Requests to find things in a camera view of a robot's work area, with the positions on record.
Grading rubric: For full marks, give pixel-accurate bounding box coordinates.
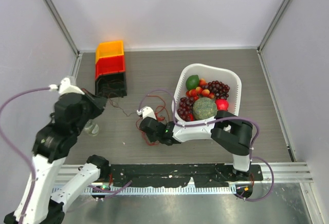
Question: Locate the dark red grape bunch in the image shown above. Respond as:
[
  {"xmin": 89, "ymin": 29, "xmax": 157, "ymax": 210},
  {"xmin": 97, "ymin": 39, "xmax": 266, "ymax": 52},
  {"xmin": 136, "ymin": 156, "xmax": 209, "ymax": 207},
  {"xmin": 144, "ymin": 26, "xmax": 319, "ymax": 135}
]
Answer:
[{"xmin": 205, "ymin": 81, "xmax": 230, "ymax": 100}]

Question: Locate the red plastic bin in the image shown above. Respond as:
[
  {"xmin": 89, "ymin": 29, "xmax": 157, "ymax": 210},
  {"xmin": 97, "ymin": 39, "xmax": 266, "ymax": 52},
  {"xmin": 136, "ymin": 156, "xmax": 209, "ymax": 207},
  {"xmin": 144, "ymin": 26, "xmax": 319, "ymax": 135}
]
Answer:
[{"xmin": 95, "ymin": 55, "xmax": 125, "ymax": 79}]

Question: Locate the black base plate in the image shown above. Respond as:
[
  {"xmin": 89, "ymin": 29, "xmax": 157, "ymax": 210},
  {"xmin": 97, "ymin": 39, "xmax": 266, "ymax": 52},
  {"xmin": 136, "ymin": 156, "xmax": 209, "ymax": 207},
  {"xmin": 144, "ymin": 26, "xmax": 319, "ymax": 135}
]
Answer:
[{"xmin": 111, "ymin": 163, "xmax": 263, "ymax": 188}]

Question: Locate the red apple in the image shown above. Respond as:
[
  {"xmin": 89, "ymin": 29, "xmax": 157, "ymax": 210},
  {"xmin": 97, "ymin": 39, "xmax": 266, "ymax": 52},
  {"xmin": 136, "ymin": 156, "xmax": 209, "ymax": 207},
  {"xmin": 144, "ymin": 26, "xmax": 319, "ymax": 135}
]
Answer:
[{"xmin": 215, "ymin": 99, "xmax": 229, "ymax": 111}]

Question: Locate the white slotted cable duct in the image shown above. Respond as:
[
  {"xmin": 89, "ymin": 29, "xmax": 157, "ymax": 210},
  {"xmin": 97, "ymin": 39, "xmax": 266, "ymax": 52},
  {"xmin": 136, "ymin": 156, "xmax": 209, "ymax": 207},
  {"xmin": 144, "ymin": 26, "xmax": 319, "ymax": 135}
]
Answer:
[{"xmin": 52, "ymin": 185, "xmax": 236, "ymax": 196}]

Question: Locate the dark thin cable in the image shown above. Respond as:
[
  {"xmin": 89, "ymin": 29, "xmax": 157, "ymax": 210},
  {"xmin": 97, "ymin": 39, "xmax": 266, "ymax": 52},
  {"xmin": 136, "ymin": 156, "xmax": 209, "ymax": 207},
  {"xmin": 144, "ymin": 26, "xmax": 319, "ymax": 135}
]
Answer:
[{"xmin": 106, "ymin": 97, "xmax": 139, "ymax": 118}]

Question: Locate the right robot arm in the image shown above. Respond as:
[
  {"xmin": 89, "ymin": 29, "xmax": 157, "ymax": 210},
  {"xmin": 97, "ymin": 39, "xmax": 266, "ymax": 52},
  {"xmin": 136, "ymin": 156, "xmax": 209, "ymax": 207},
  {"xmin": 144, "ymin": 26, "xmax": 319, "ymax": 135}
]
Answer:
[{"xmin": 139, "ymin": 110, "xmax": 253, "ymax": 180}]

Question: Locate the red grape bunch front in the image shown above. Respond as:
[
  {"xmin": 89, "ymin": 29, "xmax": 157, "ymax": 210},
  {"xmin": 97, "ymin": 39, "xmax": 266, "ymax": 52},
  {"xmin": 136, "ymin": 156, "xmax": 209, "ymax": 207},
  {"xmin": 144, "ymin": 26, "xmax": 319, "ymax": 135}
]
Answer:
[{"xmin": 177, "ymin": 97, "xmax": 196, "ymax": 122}]

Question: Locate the yellow plastic bin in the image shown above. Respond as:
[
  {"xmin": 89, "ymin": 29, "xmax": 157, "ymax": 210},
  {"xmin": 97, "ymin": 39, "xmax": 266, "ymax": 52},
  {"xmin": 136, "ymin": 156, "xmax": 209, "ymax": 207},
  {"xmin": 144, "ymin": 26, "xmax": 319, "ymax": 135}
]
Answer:
[{"xmin": 95, "ymin": 41, "xmax": 124, "ymax": 64}]

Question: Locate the white fruit basket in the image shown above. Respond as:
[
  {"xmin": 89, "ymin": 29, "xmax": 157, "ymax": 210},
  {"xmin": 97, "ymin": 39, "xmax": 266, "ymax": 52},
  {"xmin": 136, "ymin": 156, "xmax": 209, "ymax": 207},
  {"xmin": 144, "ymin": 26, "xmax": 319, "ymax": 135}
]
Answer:
[{"xmin": 174, "ymin": 64, "xmax": 242, "ymax": 116}]

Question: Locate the clear glass bottle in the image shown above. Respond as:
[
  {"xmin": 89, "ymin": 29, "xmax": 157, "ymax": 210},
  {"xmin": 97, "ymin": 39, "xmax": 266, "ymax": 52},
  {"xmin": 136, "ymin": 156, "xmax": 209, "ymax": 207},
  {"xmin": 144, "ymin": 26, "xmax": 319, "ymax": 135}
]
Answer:
[{"xmin": 83, "ymin": 120, "xmax": 99, "ymax": 136}]

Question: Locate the green lime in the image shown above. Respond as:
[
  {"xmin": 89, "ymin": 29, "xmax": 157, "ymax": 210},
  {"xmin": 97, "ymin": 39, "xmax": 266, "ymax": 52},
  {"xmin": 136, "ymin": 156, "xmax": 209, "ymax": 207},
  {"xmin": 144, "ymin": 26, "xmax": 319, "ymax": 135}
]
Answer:
[{"xmin": 186, "ymin": 74, "xmax": 199, "ymax": 90}]

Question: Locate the green netted melon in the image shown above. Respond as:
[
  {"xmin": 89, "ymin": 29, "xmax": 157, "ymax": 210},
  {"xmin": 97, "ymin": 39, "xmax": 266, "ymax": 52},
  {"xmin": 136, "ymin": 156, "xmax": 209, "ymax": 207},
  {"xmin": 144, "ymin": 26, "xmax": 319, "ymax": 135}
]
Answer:
[{"xmin": 192, "ymin": 98, "xmax": 217, "ymax": 120}]

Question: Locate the black plastic bin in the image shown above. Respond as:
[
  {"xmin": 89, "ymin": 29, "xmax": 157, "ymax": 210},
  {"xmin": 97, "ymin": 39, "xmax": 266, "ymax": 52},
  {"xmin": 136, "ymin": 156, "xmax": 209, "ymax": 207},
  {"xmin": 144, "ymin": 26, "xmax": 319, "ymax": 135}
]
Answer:
[{"xmin": 95, "ymin": 72, "xmax": 127, "ymax": 99}]

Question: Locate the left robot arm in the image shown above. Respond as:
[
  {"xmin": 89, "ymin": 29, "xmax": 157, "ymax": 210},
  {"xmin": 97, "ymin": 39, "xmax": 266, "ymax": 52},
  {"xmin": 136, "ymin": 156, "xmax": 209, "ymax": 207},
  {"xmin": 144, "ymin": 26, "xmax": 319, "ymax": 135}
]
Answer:
[{"xmin": 4, "ymin": 88, "xmax": 110, "ymax": 223}]

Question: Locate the red cable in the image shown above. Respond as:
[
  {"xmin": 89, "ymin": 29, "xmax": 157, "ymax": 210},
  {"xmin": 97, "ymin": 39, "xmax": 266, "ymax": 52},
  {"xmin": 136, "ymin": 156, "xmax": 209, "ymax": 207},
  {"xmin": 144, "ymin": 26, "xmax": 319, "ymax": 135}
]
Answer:
[{"xmin": 140, "ymin": 94, "xmax": 172, "ymax": 146}]

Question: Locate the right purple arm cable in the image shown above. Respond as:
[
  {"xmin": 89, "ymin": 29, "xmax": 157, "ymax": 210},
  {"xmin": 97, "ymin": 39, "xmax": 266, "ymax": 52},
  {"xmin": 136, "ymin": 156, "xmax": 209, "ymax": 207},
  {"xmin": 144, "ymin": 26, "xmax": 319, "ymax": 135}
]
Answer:
[{"xmin": 138, "ymin": 88, "xmax": 276, "ymax": 203}]

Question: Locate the brown cable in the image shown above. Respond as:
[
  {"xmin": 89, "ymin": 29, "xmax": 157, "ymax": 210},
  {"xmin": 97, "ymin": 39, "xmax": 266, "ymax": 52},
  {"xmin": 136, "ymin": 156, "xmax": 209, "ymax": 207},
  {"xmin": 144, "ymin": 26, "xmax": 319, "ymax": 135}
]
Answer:
[{"xmin": 97, "ymin": 77, "xmax": 125, "ymax": 99}]

